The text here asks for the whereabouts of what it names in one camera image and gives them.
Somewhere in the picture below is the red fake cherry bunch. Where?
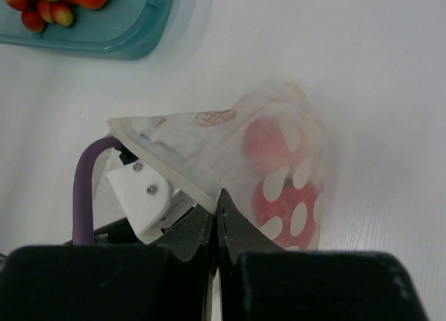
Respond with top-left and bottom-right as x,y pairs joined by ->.
4,0 -> 76,33

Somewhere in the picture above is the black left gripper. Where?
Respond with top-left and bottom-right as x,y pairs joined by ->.
62,205 -> 203,247

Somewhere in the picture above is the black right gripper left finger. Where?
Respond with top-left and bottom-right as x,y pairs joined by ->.
1,208 -> 213,320

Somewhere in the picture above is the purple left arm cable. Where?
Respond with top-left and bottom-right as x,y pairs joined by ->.
72,136 -> 123,245

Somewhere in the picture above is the teal plastic bin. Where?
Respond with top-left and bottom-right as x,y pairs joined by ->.
1,0 -> 174,60

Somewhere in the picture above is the pink fake peach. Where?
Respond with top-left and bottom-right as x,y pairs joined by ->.
242,116 -> 312,162

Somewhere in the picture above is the clear zip top bag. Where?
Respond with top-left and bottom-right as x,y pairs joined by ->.
106,82 -> 328,239

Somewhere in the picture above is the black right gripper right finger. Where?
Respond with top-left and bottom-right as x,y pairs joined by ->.
216,190 -> 427,320

